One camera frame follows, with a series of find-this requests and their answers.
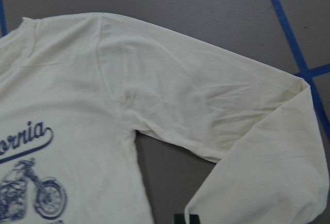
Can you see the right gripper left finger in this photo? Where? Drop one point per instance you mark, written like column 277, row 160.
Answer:
column 182, row 218

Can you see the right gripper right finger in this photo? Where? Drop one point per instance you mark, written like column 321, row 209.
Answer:
column 193, row 216

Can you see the cream long-sleeve graphic shirt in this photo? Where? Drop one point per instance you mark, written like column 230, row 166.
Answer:
column 76, row 88

